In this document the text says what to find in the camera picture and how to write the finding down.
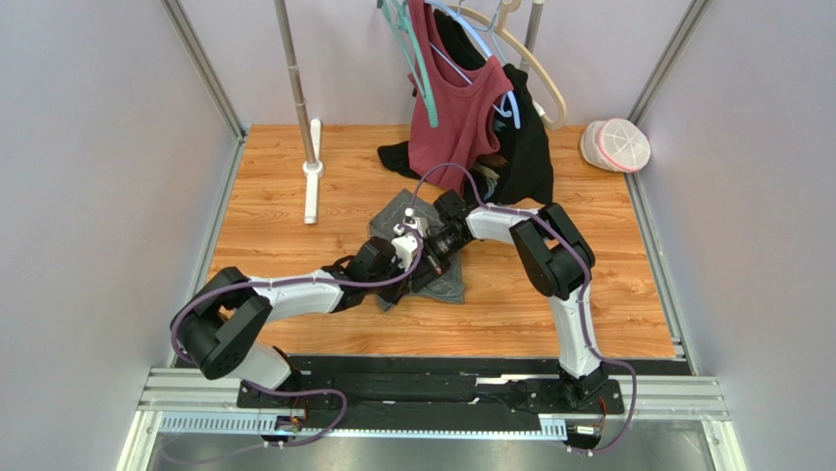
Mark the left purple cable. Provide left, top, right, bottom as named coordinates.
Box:
left=169, top=225, right=426, bottom=367

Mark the light blue plastic hanger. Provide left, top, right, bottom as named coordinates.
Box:
left=431, top=5, right=522, bottom=132

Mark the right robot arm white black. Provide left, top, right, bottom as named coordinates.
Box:
left=411, top=191, right=607, bottom=410

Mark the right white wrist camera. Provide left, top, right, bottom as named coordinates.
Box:
left=393, top=207, right=430, bottom=236

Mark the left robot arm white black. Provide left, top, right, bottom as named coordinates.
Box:
left=170, top=233, right=424, bottom=391

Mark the beige wooden hanger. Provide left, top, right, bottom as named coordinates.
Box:
left=456, top=0, right=568, bottom=131

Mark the maroon tank top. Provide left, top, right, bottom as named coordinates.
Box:
left=408, top=1, right=513, bottom=192

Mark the grey cloth napkin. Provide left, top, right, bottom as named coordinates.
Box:
left=368, top=189, right=465, bottom=304

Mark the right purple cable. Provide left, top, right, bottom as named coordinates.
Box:
left=409, top=161, right=638, bottom=455

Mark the white rack base foot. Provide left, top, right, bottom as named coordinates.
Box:
left=302, top=119, right=325, bottom=225

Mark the grey rack pole right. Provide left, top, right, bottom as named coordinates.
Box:
left=524, top=0, right=546, bottom=52

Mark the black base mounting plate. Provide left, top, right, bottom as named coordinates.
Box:
left=225, top=352, right=694, bottom=436

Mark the black t-shirt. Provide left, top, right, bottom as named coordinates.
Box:
left=376, top=7, right=555, bottom=207

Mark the purple cable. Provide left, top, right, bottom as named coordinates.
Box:
left=169, top=225, right=426, bottom=367
left=409, top=161, right=638, bottom=455

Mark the grey rack pole left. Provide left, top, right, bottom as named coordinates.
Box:
left=273, top=0, right=310, bottom=136

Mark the teal plastic hanger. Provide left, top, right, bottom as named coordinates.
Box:
left=376, top=0, right=440, bottom=129

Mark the grey rack pole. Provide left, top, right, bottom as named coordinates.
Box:
left=524, top=0, right=546, bottom=52
left=273, top=0, right=310, bottom=136

